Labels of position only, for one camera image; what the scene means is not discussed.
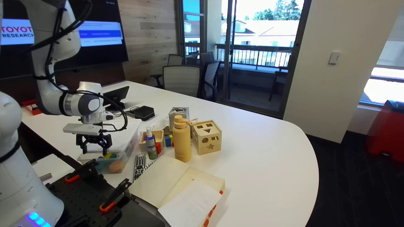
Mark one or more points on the white wall switch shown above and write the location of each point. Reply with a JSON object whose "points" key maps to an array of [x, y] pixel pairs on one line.
{"points": [[334, 57]]}

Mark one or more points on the dark office chair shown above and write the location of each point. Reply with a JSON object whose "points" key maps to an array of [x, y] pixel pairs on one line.
{"points": [[210, 69]]}

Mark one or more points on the black laptop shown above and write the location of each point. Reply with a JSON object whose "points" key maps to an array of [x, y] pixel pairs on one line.
{"points": [[113, 100]]}

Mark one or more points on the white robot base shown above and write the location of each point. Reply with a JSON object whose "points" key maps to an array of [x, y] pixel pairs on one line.
{"points": [[24, 200]]}

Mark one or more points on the black wallet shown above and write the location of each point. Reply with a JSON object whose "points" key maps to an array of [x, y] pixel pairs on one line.
{"points": [[143, 113]]}

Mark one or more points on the red cabinet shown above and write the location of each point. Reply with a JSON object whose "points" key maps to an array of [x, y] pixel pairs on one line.
{"points": [[387, 133]]}

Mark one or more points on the clear plastic storage box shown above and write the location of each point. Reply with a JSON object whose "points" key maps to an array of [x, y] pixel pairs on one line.
{"points": [[114, 167]]}

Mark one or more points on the black remote control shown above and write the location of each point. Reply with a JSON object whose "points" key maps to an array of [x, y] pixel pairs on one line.
{"points": [[139, 166]]}

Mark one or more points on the black clamp orange tip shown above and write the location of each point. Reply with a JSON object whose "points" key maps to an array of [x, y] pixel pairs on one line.
{"points": [[113, 198]]}

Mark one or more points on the wall monitor screen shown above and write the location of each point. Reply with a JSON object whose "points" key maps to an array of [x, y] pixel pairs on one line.
{"points": [[101, 36]]}

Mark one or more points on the yellow water bottle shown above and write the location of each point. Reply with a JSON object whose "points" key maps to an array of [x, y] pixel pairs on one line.
{"points": [[182, 139]]}

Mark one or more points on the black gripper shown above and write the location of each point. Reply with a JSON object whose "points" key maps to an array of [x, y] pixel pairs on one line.
{"points": [[105, 142]]}

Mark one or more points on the white paper sheet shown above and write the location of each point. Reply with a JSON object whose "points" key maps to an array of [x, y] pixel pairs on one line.
{"points": [[191, 207]]}

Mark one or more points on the black clamp orange handle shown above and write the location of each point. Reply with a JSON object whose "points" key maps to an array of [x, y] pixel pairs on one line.
{"points": [[89, 167]]}

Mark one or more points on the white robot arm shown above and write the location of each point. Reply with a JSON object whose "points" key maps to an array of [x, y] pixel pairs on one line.
{"points": [[56, 40]]}

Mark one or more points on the wooden shape sorter cube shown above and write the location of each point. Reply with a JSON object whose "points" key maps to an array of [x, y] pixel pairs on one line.
{"points": [[207, 138]]}

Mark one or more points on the blue wooden block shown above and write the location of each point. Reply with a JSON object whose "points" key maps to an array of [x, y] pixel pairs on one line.
{"points": [[168, 140]]}

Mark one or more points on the small glue bottle blue cap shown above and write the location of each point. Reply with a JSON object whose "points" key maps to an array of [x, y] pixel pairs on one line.
{"points": [[151, 146]]}

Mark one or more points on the grey office chair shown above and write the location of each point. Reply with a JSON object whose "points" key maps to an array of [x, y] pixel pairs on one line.
{"points": [[182, 79]]}

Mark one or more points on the wooden tray with blocks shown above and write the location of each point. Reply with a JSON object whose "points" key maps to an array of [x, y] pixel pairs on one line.
{"points": [[158, 138]]}

